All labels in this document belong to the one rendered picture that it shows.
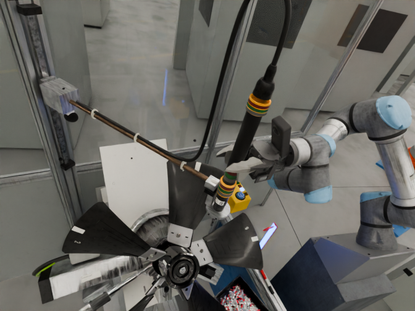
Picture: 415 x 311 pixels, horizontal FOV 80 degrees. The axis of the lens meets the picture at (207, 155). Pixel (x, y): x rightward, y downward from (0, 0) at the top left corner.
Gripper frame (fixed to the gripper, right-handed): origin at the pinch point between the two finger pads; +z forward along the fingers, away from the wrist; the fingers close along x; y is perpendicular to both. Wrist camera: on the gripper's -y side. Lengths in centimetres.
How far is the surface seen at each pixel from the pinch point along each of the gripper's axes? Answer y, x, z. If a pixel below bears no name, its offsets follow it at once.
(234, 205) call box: 60, 22, -34
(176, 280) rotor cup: 46.0, -6.5, 8.9
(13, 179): 66, 70, 60
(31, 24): -8, 55, 36
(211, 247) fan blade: 47.0, 0.2, -7.4
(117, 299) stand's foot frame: 160, 31, 24
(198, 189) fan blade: 28.4, 13.4, -4.3
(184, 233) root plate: 39.2, 4.7, 2.5
